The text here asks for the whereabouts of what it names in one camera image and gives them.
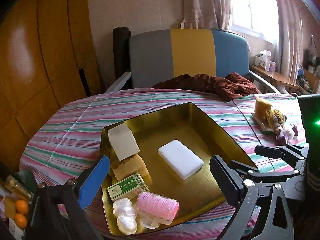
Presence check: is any purple snack packet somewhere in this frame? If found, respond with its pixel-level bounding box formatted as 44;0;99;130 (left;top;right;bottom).
276;123;298;146

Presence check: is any yellow knitted item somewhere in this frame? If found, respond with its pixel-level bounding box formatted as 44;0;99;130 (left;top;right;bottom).
252;109;287;133

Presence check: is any green white medicine box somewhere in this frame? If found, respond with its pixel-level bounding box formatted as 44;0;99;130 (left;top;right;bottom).
107;173;149;202

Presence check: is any striped bed sheet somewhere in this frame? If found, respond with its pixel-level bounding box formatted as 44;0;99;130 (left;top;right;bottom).
19;87;309;240

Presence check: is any yellow sponge on bed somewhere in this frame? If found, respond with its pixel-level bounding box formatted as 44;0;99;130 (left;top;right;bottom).
254;97;272;118

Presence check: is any white foam block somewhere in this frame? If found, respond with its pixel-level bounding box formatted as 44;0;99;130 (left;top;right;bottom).
157;139;204;180

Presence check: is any yellow sponge in tray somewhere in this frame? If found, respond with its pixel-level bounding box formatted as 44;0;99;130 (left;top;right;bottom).
111;153;149;181

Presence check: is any white cardboard box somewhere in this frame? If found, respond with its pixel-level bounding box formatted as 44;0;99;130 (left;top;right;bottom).
108;123;140;161

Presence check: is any orange fruit upper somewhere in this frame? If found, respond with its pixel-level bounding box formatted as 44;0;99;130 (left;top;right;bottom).
15;199;29;215

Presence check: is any orange fruit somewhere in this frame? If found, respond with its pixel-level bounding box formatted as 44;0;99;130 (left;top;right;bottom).
14;213;28;230
15;199;29;215

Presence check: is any pink hair roller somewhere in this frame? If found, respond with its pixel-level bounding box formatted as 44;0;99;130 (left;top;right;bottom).
135;192;180;229

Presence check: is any orange fruit lower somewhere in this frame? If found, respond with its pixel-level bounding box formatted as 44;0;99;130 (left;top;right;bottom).
14;213;28;230

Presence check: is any wooden side table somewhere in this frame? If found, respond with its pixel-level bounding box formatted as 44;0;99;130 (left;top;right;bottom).
249;66;299;91

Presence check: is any gold metal tray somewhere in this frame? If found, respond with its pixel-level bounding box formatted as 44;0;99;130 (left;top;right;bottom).
100;102;258;236

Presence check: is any glass bottle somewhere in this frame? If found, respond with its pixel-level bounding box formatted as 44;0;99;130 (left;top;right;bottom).
4;175;34;204

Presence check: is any maroon crumpled cloth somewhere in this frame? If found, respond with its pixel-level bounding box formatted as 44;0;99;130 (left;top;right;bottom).
153;72;260;102

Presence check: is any cluttered white shelf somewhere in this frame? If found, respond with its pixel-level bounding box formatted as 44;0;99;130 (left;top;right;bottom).
297;35;319;94

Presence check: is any white product box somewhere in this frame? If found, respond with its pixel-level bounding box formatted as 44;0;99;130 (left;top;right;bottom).
259;50;271;71

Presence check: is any wooden wardrobe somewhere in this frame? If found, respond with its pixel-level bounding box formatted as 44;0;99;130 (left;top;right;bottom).
1;0;104;171

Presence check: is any grey yellow blue chair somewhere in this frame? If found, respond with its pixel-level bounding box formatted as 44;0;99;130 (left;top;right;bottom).
108;29;279;93

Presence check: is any black rolled mat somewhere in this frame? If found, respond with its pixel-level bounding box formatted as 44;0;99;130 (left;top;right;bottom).
112;27;131;80

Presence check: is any pink curtain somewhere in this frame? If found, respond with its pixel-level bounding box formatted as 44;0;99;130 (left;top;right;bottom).
181;0;302;82

